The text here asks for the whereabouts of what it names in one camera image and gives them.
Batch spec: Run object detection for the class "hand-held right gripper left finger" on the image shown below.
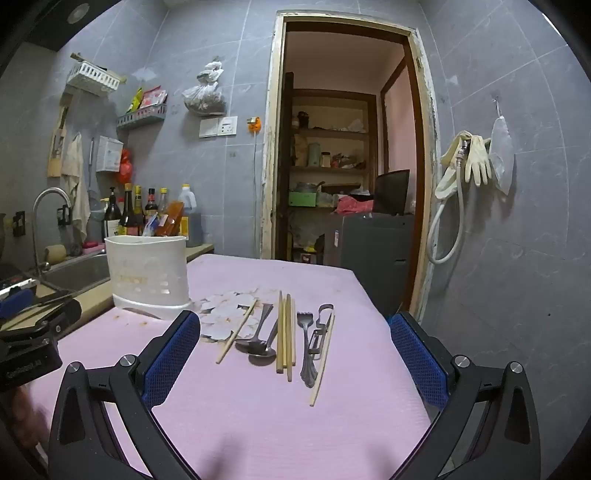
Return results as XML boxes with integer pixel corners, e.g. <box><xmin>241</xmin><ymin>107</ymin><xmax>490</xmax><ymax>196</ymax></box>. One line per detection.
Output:
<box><xmin>47</xmin><ymin>310</ymin><xmax>201</xmax><ymax>480</ymax></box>

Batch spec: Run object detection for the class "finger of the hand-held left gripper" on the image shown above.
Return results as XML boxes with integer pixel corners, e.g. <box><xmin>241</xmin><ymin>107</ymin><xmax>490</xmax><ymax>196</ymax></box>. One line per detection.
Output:
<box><xmin>0</xmin><ymin>299</ymin><xmax>83</xmax><ymax>344</ymax></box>
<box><xmin>0</xmin><ymin>285</ymin><xmax>38</xmax><ymax>320</ymax></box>

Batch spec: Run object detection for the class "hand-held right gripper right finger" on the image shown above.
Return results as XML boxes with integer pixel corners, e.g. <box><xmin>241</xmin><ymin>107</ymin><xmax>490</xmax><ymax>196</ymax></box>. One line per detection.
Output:
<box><xmin>389</xmin><ymin>311</ymin><xmax>542</xmax><ymax>480</ymax></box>

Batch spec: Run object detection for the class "metal spoon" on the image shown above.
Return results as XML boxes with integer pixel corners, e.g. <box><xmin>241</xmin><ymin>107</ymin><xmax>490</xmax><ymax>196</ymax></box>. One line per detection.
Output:
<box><xmin>248</xmin><ymin>318</ymin><xmax>280</xmax><ymax>359</ymax></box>
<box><xmin>235</xmin><ymin>303</ymin><xmax>274</xmax><ymax>350</ymax></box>

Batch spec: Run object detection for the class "white plastic utensil holder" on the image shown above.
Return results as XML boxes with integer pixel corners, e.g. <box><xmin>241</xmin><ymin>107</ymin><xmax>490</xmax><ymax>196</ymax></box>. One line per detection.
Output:
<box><xmin>104</xmin><ymin>234</ymin><xmax>192</xmax><ymax>320</ymax></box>

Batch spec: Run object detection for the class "metal peeler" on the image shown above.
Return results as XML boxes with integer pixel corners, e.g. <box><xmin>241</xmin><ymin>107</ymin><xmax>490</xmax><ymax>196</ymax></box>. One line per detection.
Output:
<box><xmin>307</xmin><ymin>303</ymin><xmax>335</xmax><ymax>361</ymax></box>

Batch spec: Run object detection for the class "metal fork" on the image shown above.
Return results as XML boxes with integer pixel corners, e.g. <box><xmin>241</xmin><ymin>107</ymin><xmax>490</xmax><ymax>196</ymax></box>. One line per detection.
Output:
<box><xmin>297</xmin><ymin>312</ymin><xmax>318</xmax><ymax>388</ymax></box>

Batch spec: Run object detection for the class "person's left hand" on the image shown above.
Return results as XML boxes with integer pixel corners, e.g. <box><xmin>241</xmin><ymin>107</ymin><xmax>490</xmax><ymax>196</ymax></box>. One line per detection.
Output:
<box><xmin>0</xmin><ymin>384</ymin><xmax>49</xmax><ymax>455</ymax></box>

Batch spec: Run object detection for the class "steel sink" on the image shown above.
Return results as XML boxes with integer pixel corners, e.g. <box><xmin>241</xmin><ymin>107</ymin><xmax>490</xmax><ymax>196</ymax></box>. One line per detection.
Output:
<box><xmin>28</xmin><ymin>251</ymin><xmax>112</xmax><ymax>296</ymax></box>

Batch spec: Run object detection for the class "pink floral tablecloth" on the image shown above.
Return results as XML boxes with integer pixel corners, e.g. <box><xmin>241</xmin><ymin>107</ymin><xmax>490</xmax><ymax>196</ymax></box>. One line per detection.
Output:
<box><xmin>28</xmin><ymin>253</ymin><xmax>439</xmax><ymax>480</ymax></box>

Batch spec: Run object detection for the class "metal faucet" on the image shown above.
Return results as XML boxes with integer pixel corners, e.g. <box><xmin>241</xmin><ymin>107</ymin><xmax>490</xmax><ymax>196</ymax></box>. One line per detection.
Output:
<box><xmin>31</xmin><ymin>187</ymin><xmax>75</xmax><ymax>278</ymax></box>

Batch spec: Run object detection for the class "dark pump bottle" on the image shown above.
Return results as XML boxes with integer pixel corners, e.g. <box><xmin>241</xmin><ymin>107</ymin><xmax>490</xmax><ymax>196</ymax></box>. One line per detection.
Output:
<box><xmin>102</xmin><ymin>187</ymin><xmax>122</xmax><ymax>239</ymax></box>

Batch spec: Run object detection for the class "grey cabinet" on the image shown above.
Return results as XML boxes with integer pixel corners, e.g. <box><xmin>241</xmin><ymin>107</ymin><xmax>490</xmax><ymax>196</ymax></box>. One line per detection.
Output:
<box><xmin>340</xmin><ymin>212</ymin><xmax>416</xmax><ymax>315</ymax></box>

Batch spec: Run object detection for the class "dark soy sauce bottle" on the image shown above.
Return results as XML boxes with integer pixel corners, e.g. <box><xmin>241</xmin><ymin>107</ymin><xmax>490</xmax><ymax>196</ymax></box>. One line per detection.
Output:
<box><xmin>119</xmin><ymin>184</ymin><xmax>139</xmax><ymax>236</ymax></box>

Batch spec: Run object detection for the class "orange packet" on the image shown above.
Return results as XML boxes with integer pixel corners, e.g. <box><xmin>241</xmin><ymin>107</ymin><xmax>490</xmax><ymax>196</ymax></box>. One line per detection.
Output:
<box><xmin>157</xmin><ymin>202</ymin><xmax>185</xmax><ymax>237</ymax></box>

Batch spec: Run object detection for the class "beige hanging towel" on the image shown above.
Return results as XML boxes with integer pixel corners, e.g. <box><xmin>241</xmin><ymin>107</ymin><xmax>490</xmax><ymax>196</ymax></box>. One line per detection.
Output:
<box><xmin>61</xmin><ymin>131</ymin><xmax>92</xmax><ymax>228</ymax></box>

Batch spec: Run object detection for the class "large oil jug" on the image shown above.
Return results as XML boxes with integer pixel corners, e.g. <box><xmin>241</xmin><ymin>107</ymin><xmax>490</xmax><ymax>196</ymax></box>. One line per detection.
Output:
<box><xmin>178</xmin><ymin>184</ymin><xmax>203</xmax><ymax>248</ymax></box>

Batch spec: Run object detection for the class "wooden cutting board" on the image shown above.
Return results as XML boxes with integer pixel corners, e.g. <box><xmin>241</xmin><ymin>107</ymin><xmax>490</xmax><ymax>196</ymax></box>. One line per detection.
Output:
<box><xmin>47</xmin><ymin>92</ymin><xmax>75</xmax><ymax>178</ymax></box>

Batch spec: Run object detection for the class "red plastic bag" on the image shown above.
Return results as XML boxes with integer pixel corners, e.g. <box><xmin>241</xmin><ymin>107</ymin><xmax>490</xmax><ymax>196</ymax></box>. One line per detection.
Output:
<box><xmin>116</xmin><ymin>148</ymin><xmax>135</xmax><ymax>185</ymax></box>

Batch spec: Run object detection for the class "black monitor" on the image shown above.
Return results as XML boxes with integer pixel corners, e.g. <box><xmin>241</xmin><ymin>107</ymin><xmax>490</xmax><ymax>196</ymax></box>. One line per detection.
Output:
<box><xmin>372</xmin><ymin>169</ymin><xmax>411</xmax><ymax>216</ymax></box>

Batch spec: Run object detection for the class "green box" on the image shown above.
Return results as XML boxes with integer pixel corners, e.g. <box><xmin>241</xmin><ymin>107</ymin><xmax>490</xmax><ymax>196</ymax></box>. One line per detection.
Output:
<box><xmin>288</xmin><ymin>191</ymin><xmax>320</xmax><ymax>209</ymax></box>

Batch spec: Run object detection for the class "beige rubber glove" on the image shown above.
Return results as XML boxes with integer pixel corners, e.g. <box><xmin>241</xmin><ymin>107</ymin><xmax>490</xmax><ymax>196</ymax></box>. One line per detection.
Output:
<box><xmin>435</xmin><ymin>131</ymin><xmax>472</xmax><ymax>200</ymax></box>
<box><xmin>464</xmin><ymin>135</ymin><xmax>493</xmax><ymax>187</ymax></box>

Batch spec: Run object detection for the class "flat clear plastic bag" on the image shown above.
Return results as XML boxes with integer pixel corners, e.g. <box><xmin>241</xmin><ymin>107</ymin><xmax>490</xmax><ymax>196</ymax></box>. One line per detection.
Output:
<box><xmin>489</xmin><ymin>115</ymin><xmax>516</xmax><ymax>195</ymax></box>

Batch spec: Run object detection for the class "red snack packet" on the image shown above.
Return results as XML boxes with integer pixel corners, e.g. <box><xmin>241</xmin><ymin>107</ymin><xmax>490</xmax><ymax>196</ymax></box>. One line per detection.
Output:
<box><xmin>141</xmin><ymin>85</ymin><xmax>168</xmax><ymax>110</ymax></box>

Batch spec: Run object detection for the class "wooden shelf unit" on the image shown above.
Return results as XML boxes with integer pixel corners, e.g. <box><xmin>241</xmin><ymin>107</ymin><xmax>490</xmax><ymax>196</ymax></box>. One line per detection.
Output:
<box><xmin>281</xmin><ymin>71</ymin><xmax>380</xmax><ymax>260</ymax></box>

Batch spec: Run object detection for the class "hanging clear plastic bag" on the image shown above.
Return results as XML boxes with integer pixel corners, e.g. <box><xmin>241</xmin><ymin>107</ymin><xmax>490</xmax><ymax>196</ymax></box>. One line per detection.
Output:
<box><xmin>181</xmin><ymin>58</ymin><xmax>228</xmax><ymax>116</ymax></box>

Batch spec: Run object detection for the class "black range hood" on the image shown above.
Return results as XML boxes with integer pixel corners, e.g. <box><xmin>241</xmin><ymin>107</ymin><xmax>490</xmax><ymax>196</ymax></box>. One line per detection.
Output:
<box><xmin>16</xmin><ymin>0</ymin><xmax>132</xmax><ymax>52</ymax></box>

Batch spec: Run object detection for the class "white hose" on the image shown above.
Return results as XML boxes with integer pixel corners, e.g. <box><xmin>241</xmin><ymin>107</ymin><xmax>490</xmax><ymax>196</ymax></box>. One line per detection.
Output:
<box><xmin>425</xmin><ymin>138</ymin><xmax>467</xmax><ymax>265</ymax></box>

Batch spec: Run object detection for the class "white wall box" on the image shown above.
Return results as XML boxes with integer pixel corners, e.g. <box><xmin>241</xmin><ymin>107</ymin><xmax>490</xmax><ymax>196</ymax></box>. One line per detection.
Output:
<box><xmin>96</xmin><ymin>136</ymin><xmax>124</xmax><ymax>174</ymax></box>

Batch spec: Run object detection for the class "grey wall shelf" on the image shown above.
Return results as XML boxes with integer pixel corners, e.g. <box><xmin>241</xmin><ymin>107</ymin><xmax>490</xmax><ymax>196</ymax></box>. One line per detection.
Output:
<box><xmin>115</xmin><ymin>104</ymin><xmax>168</xmax><ymax>130</ymax></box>

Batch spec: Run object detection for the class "white wall basket rack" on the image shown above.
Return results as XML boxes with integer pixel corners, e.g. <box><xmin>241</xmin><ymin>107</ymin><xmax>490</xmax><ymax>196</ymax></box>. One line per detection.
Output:
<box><xmin>66</xmin><ymin>60</ymin><xmax>122</xmax><ymax>97</ymax></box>

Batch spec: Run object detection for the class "white wall switch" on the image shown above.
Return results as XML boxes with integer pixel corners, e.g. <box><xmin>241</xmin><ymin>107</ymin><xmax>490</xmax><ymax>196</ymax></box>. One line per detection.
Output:
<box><xmin>199</xmin><ymin>115</ymin><xmax>238</xmax><ymax>138</ymax></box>

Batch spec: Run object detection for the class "wooden door frame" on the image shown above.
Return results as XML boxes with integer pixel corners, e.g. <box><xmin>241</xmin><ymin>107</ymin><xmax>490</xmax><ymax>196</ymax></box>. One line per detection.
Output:
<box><xmin>260</xmin><ymin>11</ymin><xmax>438</xmax><ymax>325</ymax></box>

